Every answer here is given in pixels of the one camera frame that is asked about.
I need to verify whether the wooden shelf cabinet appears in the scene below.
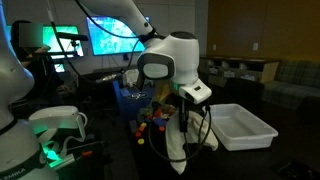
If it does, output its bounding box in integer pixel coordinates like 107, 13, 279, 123
199, 54, 282, 88

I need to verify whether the white plastic bin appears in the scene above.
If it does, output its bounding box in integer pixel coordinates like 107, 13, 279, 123
202, 103, 280, 152

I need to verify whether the white terry towel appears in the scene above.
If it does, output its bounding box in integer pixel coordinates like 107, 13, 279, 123
165, 110, 220, 176

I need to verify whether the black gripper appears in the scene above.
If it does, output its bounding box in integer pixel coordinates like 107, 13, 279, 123
177, 98, 191, 134

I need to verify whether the small lit screen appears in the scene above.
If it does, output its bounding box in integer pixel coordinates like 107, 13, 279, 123
53, 63, 67, 74

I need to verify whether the blue bin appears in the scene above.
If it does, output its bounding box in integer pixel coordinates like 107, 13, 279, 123
112, 79, 158, 124

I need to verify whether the silver cable connector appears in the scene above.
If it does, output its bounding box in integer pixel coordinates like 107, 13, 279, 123
95, 73, 124, 85

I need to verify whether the blue oval toy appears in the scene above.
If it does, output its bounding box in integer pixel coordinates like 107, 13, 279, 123
152, 117, 168, 128

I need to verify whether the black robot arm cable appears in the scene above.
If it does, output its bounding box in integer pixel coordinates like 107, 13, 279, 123
46, 0, 213, 163

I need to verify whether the yellow wrist camera mount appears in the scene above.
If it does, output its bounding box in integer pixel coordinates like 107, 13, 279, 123
153, 80, 175, 105

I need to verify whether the black office chair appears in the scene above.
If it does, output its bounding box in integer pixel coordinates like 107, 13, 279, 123
77, 71, 116, 113

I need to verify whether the person in dark clothes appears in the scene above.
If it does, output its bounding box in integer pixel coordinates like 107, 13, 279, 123
9, 19, 68, 104

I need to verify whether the black camera on tripod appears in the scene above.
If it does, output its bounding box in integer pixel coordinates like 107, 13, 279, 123
55, 31, 90, 58

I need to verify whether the red handled screwdriver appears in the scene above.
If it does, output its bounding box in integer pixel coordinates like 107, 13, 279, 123
49, 149, 95, 169

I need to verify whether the brown plush toy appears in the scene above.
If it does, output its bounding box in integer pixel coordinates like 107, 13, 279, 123
161, 103, 178, 118

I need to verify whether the green plaid couch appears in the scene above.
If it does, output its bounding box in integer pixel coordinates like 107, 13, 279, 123
261, 59, 320, 111

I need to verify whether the green plush toy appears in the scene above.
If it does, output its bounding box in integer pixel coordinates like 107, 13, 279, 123
138, 105, 154, 121

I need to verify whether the white translucent box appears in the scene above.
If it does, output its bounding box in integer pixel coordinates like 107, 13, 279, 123
122, 68, 143, 88

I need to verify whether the wall monitor with blue picture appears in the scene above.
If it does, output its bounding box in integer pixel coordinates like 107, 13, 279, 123
85, 15, 151, 57

